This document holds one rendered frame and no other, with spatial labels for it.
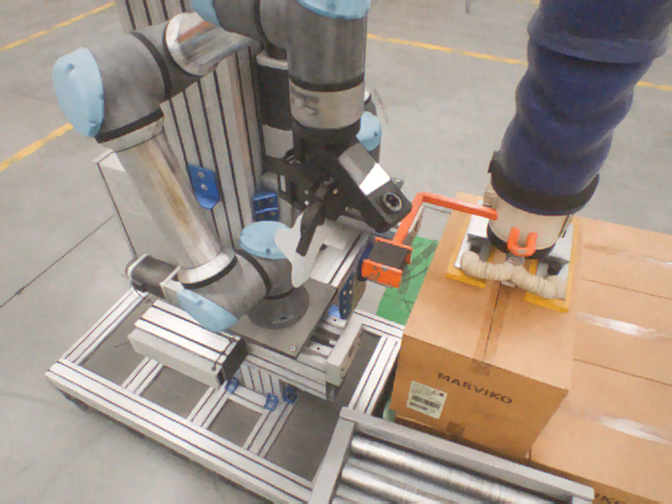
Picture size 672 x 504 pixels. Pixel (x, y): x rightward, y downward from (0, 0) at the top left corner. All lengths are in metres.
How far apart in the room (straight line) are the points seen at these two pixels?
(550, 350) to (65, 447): 1.89
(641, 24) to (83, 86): 0.86
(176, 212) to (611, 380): 1.46
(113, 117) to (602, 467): 1.51
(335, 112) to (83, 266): 2.63
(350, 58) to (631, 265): 1.92
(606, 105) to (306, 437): 1.44
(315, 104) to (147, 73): 0.42
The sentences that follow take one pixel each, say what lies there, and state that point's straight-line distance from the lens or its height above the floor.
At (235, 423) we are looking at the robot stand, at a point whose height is 0.21.
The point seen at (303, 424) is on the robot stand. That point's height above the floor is 0.21.
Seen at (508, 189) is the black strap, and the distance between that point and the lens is 1.11.
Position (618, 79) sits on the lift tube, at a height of 1.57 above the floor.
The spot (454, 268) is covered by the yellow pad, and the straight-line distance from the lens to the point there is 1.21.
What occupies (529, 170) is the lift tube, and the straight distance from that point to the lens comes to 1.07.
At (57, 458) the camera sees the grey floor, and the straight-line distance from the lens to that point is 2.36.
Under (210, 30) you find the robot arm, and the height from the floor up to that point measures 1.68.
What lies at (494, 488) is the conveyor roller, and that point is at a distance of 1.52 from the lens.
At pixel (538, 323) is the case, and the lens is 1.34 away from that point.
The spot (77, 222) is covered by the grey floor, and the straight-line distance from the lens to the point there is 3.33.
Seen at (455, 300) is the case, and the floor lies 0.94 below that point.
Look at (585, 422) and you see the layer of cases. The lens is 1.71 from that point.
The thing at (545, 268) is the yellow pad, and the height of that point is 1.08.
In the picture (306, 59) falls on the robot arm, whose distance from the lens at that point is 0.46.
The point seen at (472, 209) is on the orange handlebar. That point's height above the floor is 1.19.
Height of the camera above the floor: 1.93
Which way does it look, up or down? 45 degrees down
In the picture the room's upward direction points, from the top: straight up
